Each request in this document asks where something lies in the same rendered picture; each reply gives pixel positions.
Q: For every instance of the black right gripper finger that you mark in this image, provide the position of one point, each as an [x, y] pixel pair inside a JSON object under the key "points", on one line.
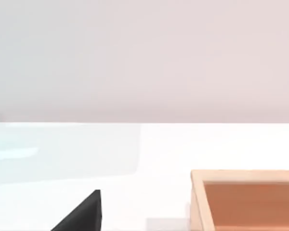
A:
{"points": [[86, 214]]}

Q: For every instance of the shallow salmon-coloured box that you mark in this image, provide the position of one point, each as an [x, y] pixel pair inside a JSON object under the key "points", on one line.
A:
{"points": [[250, 204]]}

